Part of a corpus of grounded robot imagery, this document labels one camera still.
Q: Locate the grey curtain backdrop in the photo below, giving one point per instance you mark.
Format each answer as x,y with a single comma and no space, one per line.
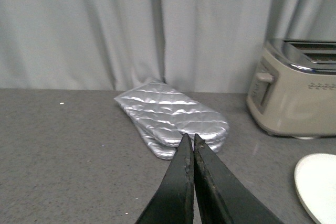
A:
192,45

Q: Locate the silver quilted oven mitt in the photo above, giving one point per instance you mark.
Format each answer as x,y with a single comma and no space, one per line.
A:
162,115

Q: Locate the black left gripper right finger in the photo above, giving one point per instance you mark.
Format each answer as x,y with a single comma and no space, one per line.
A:
221,197

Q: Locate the beige two-slot toaster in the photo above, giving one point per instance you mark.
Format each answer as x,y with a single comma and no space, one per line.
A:
292,92

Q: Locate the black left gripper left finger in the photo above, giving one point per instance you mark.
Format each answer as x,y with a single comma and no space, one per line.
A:
173,202

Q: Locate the white round plate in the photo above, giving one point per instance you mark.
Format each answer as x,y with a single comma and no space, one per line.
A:
315,186

